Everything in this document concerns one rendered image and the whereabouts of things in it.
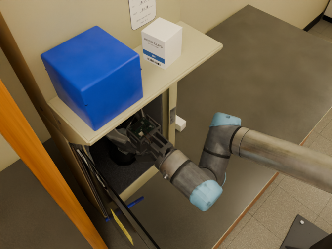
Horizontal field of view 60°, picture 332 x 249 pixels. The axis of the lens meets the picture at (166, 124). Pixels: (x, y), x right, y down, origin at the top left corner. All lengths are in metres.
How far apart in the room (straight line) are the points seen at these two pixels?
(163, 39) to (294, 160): 0.38
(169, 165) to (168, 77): 0.26
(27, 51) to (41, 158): 0.15
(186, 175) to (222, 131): 0.15
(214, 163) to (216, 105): 0.50
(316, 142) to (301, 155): 1.83
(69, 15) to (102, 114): 0.15
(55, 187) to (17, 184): 0.64
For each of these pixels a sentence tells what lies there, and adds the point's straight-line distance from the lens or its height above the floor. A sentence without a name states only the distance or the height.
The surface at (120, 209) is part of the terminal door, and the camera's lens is 0.51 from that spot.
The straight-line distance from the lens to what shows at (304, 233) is 2.11.
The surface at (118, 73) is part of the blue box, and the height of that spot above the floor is 1.59.
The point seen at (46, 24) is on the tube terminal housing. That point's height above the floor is 1.63.
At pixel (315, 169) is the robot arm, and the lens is 0.67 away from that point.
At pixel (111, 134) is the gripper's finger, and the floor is 1.23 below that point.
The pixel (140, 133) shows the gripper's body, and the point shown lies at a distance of 0.71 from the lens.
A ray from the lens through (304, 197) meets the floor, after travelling 2.22.
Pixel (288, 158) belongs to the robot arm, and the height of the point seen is 1.32.
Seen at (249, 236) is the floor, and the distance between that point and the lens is 2.00.
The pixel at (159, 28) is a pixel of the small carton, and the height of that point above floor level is 1.57.
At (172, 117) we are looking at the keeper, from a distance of 0.85.
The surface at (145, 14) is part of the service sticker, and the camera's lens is 0.56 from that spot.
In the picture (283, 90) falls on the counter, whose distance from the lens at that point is 1.37.
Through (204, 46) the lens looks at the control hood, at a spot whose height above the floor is 1.51.
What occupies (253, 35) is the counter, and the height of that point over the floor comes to 0.94.
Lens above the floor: 1.86
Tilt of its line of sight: 53 degrees down
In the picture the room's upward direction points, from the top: straight up
